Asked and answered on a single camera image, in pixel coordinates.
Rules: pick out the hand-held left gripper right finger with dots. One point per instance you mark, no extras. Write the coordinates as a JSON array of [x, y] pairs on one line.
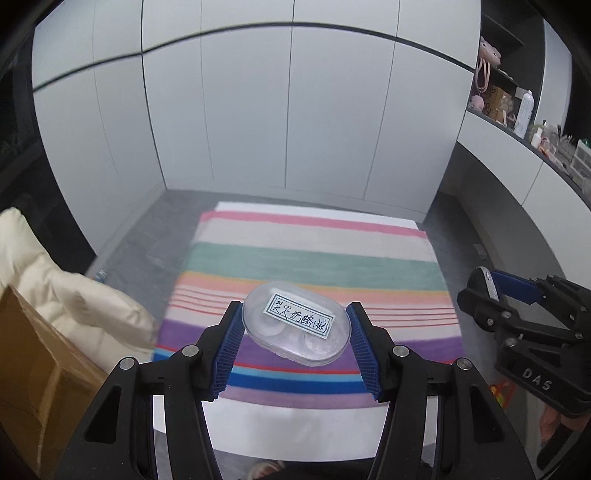
[[364, 353]]

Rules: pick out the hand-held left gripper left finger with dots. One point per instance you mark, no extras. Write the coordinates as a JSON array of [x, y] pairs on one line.
[[226, 353]]

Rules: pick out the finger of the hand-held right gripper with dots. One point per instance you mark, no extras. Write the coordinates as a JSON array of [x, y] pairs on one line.
[[515, 285], [485, 300]]

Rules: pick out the clear plastic oval case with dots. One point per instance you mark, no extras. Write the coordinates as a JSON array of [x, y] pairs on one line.
[[298, 323]]

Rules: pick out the person's right hand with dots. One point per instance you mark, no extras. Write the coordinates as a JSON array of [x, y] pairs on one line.
[[554, 424]]

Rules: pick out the colourful toy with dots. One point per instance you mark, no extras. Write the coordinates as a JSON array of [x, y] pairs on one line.
[[501, 393]]

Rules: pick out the striped colourful cloth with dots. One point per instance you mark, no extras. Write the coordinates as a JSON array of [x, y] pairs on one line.
[[314, 263]]

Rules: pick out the person's foot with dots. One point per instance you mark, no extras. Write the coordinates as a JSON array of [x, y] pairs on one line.
[[265, 471]]

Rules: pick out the white curved counter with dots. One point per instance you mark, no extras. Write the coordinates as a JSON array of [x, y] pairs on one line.
[[498, 152]]

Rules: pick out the clear drawer organiser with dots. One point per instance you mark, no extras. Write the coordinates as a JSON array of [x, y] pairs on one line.
[[581, 159]]

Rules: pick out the clear plastic bottle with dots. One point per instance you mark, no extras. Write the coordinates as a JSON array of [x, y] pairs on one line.
[[100, 276]]

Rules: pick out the small white bottle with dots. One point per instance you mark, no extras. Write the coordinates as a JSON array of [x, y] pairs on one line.
[[538, 136]]

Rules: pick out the white spray bottle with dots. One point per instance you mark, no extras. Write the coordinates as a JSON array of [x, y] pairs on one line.
[[525, 113]]

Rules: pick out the cream padded jacket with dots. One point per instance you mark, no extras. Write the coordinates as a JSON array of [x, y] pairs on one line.
[[55, 295]]

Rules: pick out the small pink plush toy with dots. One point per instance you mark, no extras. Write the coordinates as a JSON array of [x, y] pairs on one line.
[[477, 101]]

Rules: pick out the brown cardboard box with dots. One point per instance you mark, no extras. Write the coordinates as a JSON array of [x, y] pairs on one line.
[[32, 374]]

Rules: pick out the pink plush bag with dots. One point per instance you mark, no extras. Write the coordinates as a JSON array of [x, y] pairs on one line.
[[488, 60]]

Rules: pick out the black display cabinet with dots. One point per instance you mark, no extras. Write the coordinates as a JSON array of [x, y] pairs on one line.
[[32, 194]]

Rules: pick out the wall socket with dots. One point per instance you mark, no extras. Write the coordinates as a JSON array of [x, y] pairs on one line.
[[481, 250]]

